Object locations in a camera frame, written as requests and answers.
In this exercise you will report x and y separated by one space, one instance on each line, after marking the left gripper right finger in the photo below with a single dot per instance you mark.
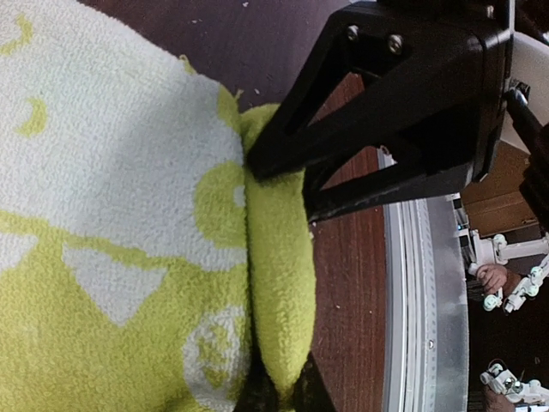
310 393

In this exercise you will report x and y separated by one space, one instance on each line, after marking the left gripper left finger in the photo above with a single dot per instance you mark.
259 393

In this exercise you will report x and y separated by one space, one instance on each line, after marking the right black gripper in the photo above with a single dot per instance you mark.
376 71

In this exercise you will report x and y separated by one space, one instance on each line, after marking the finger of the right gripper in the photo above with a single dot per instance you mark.
427 170

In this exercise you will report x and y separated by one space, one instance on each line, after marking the yellow green patterned towel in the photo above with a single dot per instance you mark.
142 266

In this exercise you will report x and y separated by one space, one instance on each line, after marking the operator hand behind table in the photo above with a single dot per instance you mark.
492 277

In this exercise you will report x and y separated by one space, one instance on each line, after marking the aluminium front rail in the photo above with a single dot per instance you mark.
426 343

